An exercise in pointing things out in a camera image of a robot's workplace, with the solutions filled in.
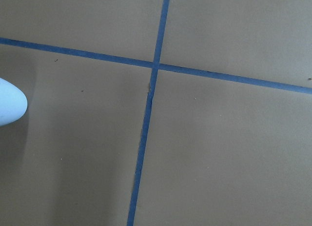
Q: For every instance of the light blue cup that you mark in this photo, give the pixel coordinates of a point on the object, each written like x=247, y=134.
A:
x=13, y=103

